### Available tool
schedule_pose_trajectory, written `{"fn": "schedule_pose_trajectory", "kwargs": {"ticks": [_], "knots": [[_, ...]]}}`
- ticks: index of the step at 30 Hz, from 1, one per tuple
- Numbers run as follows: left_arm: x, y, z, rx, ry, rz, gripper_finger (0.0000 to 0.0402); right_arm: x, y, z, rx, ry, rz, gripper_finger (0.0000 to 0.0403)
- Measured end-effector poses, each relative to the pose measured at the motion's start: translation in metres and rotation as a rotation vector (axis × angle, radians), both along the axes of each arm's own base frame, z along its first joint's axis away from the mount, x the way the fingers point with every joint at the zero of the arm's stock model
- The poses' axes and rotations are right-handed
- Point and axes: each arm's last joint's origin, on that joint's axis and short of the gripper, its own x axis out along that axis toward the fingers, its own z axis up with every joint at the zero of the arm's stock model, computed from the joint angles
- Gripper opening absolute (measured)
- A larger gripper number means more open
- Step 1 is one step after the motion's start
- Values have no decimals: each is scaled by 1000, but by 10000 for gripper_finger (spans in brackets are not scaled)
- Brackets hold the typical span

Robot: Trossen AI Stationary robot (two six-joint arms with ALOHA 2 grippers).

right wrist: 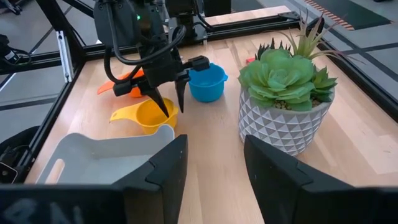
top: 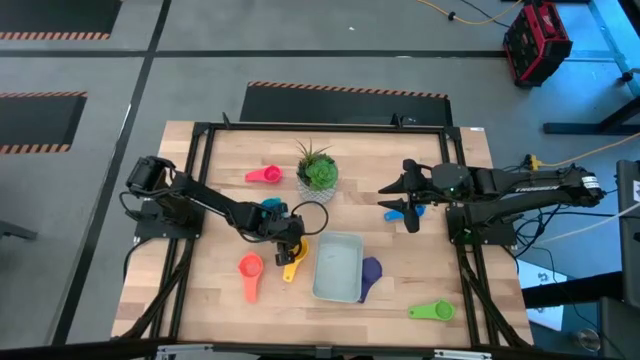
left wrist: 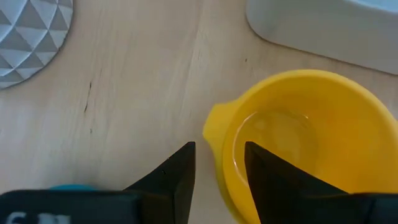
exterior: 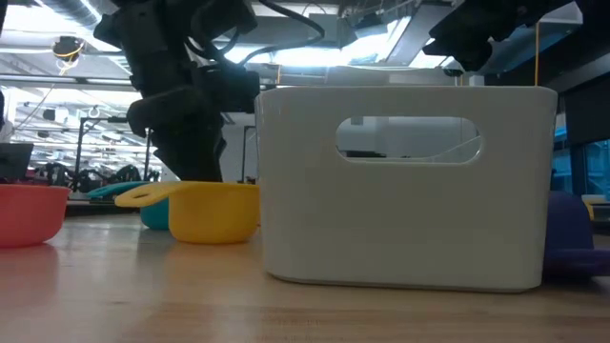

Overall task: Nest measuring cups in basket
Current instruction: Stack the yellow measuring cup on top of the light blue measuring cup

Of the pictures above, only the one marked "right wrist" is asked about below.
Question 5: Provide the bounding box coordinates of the white plastic basket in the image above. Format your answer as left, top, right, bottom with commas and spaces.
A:
35, 124, 175, 185

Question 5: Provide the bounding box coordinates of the black cable coil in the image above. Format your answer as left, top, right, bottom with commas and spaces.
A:
0, 33, 32, 68

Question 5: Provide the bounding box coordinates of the black hazard-striped floor mat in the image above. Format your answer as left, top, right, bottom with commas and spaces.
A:
303, 0, 393, 31

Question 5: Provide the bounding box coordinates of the orange measuring cup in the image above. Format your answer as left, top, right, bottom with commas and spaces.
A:
96, 68, 146, 99

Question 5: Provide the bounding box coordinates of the succulent plant in white pot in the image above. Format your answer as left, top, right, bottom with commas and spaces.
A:
238, 9, 364, 156

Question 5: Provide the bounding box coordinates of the yellow measuring cup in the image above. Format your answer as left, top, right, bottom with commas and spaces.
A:
109, 97, 180, 135

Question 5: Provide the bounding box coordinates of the large teal measuring cup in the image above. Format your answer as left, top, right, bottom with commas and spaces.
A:
188, 63, 229, 103

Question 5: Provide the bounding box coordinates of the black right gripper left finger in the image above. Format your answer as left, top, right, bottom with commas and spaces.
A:
113, 134, 189, 224

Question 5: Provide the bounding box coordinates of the silver aluminium post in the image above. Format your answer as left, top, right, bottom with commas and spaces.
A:
55, 30, 75, 83

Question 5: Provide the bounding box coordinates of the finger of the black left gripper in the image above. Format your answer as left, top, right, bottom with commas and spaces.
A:
174, 77, 190, 114
143, 86, 170, 118

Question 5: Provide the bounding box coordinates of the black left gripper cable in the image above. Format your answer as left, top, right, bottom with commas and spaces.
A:
103, 0, 188, 85

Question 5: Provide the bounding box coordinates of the black aluminium table frame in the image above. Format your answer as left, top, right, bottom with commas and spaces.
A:
0, 0, 398, 184

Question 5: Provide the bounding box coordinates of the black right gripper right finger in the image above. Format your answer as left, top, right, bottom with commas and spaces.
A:
244, 134, 374, 224

